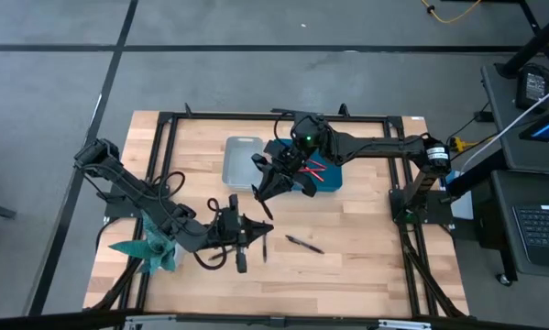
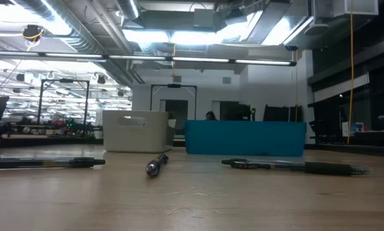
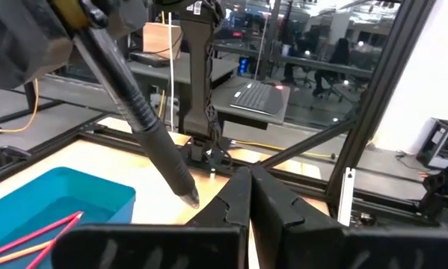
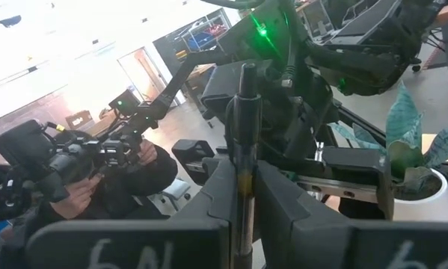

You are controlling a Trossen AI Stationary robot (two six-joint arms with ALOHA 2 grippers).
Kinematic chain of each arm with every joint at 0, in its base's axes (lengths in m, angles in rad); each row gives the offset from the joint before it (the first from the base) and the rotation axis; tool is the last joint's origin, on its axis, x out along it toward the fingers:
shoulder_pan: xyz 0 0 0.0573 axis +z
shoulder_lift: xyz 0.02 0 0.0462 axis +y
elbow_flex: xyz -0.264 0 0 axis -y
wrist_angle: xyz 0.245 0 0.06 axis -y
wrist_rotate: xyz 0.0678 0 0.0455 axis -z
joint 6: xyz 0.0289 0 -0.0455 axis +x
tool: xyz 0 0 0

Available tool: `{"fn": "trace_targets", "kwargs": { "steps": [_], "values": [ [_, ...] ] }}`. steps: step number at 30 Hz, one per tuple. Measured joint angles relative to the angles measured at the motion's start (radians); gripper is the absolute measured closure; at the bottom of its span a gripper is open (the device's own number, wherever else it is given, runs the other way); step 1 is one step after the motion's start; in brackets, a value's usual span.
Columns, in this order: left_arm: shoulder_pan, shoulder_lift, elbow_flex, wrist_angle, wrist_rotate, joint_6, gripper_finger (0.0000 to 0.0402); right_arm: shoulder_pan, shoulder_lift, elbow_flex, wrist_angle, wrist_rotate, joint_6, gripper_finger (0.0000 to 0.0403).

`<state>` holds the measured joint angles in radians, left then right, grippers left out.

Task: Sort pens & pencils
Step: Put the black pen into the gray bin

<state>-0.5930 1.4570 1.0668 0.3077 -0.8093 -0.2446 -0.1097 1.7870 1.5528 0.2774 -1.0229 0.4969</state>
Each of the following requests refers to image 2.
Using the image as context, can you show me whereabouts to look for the distant black robot arms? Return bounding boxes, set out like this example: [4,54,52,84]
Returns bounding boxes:
[1,117,103,138]

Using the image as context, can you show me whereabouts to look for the black retractable pen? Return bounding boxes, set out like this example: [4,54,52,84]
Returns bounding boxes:
[221,158,371,177]
[0,156,106,171]
[145,153,169,178]

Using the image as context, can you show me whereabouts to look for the long ceiling light bar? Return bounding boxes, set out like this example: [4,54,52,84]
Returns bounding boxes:
[0,50,297,67]

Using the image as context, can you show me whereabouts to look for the black aluminium table frame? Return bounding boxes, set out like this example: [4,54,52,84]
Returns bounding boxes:
[0,136,384,158]

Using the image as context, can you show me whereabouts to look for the black chairs row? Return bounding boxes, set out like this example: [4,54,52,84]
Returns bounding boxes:
[263,104,304,123]

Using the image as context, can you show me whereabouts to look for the silver round air duct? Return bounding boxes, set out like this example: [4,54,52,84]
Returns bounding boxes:
[115,0,141,21]

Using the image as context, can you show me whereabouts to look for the black gantry frame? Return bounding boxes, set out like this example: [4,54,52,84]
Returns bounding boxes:
[150,83,198,121]
[37,78,90,126]

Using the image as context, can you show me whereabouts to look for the white ceiling unit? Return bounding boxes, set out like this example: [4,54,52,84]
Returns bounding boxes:
[312,0,380,19]

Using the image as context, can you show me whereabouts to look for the tiny potted plant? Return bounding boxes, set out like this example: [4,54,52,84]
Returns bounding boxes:
[167,111,177,130]

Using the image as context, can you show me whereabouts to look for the white plastic bin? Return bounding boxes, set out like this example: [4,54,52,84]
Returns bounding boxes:
[102,110,174,153]

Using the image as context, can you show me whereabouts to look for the blue plastic bin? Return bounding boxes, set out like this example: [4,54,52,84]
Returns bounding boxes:
[184,119,307,157]

